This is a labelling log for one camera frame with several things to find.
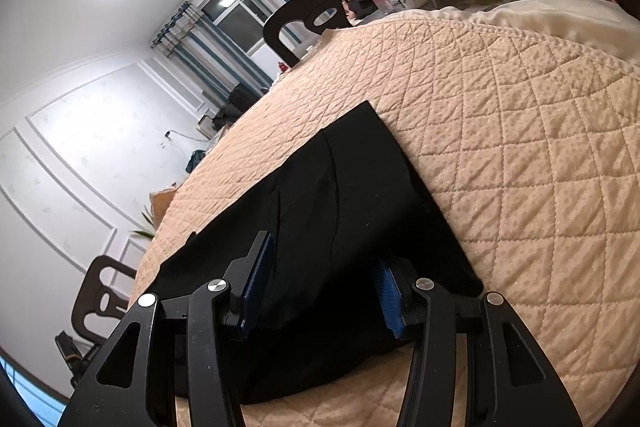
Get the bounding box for black pants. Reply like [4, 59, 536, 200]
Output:
[150, 103, 483, 404]

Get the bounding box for green potted plant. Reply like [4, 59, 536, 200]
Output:
[131, 206, 156, 241]

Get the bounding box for beige quilted bedspread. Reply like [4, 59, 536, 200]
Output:
[134, 10, 639, 426]

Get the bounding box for white pillow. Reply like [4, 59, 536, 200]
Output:
[428, 0, 640, 66]

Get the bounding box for window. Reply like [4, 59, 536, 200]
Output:
[202, 0, 269, 55]

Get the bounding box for dark chair near window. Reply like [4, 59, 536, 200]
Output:
[262, 0, 352, 68]

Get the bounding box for blue striped curtains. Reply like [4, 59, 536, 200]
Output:
[151, 0, 291, 107]

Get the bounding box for dark chair by wall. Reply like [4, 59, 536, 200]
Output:
[70, 256, 137, 346]

